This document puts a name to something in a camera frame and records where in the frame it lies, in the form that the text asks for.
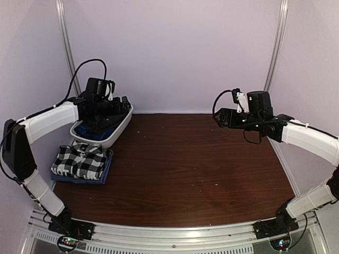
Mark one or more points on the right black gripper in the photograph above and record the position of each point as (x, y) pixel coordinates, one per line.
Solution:
(224, 112)

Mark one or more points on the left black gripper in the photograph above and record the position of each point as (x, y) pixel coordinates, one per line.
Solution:
(124, 101)

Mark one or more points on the dark grey pinstriped shirt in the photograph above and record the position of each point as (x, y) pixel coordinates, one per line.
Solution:
(101, 123)

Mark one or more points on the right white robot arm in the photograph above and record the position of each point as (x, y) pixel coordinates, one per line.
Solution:
(286, 129)

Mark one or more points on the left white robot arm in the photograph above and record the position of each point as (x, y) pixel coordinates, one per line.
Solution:
(21, 134)

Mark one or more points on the blue plaid shirt in basket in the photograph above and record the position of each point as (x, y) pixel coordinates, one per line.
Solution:
(83, 132)

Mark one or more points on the white plastic basket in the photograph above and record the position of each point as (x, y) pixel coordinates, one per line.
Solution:
(109, 141)

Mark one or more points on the black white checkered folded shirt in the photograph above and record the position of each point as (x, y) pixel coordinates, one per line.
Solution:
(80, 161)

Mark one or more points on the blue folded shirt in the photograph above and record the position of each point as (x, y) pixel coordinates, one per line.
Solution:
(101, 181)

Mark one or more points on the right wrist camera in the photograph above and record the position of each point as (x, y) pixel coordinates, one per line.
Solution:
(241, 100)

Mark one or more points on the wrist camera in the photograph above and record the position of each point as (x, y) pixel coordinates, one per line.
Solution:
(110, 87)
(241, 100)

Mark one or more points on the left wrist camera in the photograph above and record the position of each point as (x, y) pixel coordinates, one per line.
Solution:
(110, 87)

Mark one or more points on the left aluminium corner post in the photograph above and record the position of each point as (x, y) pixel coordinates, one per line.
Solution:
(65, 36)

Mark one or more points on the aluminium corner post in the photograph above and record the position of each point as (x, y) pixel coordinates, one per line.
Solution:
(279, 36)
(65, 36)

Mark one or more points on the right aluminium corner post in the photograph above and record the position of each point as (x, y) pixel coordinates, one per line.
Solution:
(279, 36)

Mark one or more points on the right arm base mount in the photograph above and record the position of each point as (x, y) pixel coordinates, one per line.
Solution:
(275, 227)

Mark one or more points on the front aluminium rail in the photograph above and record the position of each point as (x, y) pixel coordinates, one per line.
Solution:
(232, 238)

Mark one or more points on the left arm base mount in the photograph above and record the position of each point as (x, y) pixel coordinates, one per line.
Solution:
(66, 225)

